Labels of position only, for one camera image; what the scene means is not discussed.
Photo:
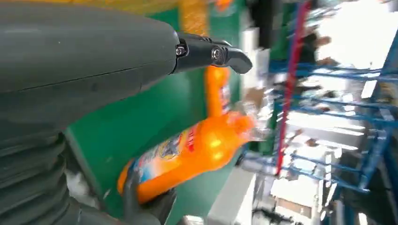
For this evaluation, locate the orange drink bottle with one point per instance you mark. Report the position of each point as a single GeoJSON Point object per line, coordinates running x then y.
{"type": "Point", "coordinates": [222, 3]}
{"type": "Point", "coordinates": [192, 149]}
{"type": "Point", "coordinates": [214, 93]}

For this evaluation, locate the red pole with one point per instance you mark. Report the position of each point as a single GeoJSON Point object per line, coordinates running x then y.
{"type": "Point", "coordinates": [292, 62]}

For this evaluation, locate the blue metal rack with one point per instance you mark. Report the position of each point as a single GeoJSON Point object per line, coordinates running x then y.
{"type": "Point", "coordinates": [373, 149]}

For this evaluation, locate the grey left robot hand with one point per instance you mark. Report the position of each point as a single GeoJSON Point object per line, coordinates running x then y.
{"type": "Point", "coordinates": [77, 56]}

